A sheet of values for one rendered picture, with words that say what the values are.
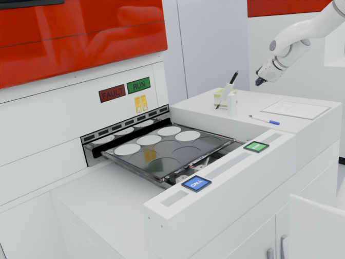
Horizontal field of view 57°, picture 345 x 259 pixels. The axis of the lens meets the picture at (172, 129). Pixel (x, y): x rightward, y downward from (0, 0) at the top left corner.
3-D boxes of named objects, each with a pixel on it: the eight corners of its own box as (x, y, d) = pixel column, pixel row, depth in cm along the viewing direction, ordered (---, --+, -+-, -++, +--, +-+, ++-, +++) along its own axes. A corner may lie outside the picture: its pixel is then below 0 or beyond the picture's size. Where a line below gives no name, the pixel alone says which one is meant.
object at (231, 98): (219, 114, 125) (217, 82, 121) (226, 112, 128) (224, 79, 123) (231, 117, 121) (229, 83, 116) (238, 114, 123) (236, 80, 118)
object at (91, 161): (87, 166, 124) (81, 144, 121) (170, 129, 150) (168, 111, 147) (89, 167, 123) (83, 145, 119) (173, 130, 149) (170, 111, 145)
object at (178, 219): (150, 250, 80) (141, 204, 75) (270, 165, 112) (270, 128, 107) (174, 269, 73) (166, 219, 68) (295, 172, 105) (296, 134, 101)
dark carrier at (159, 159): (104, 152, 123) (104, 151, 122) (170, 124, 143) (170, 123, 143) (160, 179, 98) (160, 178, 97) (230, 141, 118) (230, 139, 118)
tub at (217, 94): (213, 108, 134) (212, 92, 132) (223, 103, 140) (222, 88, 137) (229, 110, 130) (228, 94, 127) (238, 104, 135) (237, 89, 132)
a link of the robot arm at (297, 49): (276, 64, 140) (293, 68, 143) (298, 44, 129) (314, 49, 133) (273, 49, 144) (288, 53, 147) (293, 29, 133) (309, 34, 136)
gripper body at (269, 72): (271, 62, 142) (256, 76, 151) (289, 72, 145) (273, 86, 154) (271, 51, 146) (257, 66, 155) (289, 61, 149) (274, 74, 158)
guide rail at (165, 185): (115, 164, 129) (113, 157, 128) (119, 162, 130) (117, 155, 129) (205, 209, 93) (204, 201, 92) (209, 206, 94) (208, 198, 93)
